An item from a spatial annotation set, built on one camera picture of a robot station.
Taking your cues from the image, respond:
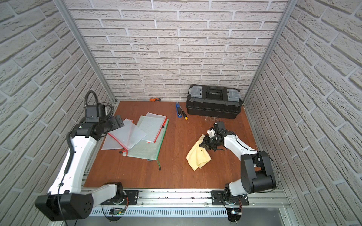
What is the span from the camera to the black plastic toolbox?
993mm

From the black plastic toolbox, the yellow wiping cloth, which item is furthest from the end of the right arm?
the black plastic toolbox

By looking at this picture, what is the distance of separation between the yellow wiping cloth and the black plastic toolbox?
26cm

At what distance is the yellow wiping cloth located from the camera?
84cm
